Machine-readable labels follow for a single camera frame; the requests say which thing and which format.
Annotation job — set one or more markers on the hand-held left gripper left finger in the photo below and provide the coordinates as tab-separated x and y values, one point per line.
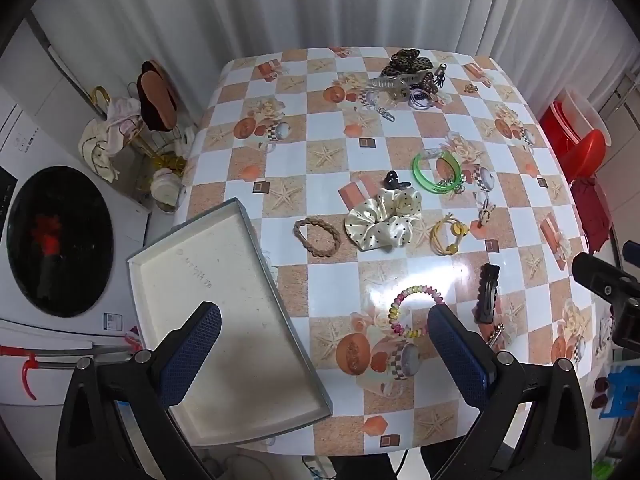
192	355

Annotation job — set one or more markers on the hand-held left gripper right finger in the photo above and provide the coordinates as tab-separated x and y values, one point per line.
457	360

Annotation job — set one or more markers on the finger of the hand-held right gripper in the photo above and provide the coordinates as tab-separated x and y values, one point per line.
602	280

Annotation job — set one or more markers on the silver zigzag hair clip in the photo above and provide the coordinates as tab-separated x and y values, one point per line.
495	336

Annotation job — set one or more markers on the grey shallow tray box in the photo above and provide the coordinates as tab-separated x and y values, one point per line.
225	310

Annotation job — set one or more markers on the black scalloped snap clip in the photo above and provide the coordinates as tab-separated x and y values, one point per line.
487	295

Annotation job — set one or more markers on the cream polka dot scrunchie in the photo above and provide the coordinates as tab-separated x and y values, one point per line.
370	225

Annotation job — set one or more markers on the green plastic bangle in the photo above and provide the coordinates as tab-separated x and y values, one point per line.
420	177

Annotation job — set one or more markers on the small black claw clip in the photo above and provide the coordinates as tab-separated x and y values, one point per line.
392	180

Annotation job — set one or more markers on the blue plastic stool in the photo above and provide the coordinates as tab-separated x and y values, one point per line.
625	390

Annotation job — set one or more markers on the dark red cloth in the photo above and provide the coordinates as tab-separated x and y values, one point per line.
592	210

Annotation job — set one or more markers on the person's right leg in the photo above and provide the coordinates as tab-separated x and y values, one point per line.
445	460

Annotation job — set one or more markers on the person's leg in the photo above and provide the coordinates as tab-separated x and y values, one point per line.
360	467
445	460

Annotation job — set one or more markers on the red plastic stool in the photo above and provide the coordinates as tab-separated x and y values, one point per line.
585	152

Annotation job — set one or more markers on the person's left leg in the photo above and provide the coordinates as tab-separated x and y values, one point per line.
360	467

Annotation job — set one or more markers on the white fluffy slipper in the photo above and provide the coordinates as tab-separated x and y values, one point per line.
189	142
165	187

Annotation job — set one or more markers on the white plastic container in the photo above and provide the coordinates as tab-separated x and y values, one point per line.
587	110

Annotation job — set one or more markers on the white washing machine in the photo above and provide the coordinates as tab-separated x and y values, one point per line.
60	240

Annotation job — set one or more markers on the cream cloth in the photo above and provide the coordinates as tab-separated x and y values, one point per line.
97	147

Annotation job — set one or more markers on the pink cloth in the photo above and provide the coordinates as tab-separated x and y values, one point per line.
122	110

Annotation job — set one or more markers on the brown slipper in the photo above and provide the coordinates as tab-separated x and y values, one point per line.
147	67
160	100

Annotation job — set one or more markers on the brown tortoiseshell hair clip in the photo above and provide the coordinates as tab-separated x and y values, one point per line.
430	82

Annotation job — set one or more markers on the clear large claw clip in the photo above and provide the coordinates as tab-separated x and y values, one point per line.
395	82

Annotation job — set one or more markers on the leopard print hair claw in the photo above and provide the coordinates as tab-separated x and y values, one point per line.
405	60

